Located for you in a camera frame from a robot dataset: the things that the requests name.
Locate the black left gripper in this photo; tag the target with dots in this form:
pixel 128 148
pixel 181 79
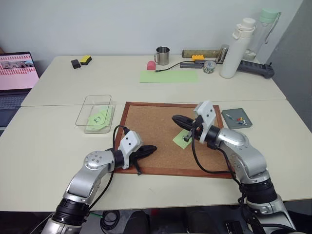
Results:
pixel 135 157

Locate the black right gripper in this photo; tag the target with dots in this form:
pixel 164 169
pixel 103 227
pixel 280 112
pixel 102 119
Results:
pixel 198 128

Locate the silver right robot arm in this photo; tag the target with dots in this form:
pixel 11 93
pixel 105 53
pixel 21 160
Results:
pixel 246 151

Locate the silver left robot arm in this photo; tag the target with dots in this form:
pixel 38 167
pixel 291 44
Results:
pixel 90 175

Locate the small green sticky note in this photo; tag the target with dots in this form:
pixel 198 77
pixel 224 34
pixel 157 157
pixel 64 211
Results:
pixel 179 140

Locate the grey flat tray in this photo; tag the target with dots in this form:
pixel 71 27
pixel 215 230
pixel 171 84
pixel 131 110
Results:
pixel 235 114

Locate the clear plastic box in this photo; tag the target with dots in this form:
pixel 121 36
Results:
pixel 96 114

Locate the wood-framed cork board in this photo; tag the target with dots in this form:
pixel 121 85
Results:
pixel 156 126

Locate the white pushpin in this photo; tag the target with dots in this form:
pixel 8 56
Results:
pixel 244 123
pixel 227 114

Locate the long green paper sheet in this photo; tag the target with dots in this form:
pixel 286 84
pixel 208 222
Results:
pixel 168 76

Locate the green written notes pile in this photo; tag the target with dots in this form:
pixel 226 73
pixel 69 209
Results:
pixel 100 119

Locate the small clear pin jar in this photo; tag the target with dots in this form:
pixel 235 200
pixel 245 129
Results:
pixel 209 67

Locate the pink arched block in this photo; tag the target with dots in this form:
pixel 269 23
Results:
pixel 151 65

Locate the yellow toy brick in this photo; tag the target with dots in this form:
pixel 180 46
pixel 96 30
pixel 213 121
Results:
pixel 198 58

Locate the steel mug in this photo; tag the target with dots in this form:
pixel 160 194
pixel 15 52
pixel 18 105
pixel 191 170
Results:
pixel 162 57

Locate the dark rounded shape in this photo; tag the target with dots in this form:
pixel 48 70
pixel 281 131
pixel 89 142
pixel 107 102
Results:
pixel 139 223

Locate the white insulated bottle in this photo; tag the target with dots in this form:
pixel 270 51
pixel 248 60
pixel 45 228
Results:
pixel 234 53

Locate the dark grey handheld controller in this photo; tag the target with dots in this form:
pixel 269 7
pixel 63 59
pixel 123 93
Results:
pixel 256 68

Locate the yellow black board eraser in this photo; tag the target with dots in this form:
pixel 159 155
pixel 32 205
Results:
pixel 85 60

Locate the black power adapter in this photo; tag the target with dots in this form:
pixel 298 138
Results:
pixel 76 64

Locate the clear bottle green lid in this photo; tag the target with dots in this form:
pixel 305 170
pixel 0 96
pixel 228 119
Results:
pixel 264 31

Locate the open laptop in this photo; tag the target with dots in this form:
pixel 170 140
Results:
pixel 14 73

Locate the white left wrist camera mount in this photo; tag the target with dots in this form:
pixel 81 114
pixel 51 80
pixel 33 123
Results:
pixel 129 142

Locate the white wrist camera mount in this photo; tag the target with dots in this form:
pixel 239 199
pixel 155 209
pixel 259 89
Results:
pixel 206 114
pixel 129 142

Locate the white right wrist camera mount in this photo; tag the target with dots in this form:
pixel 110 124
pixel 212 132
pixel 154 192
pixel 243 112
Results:
pixel 206 114

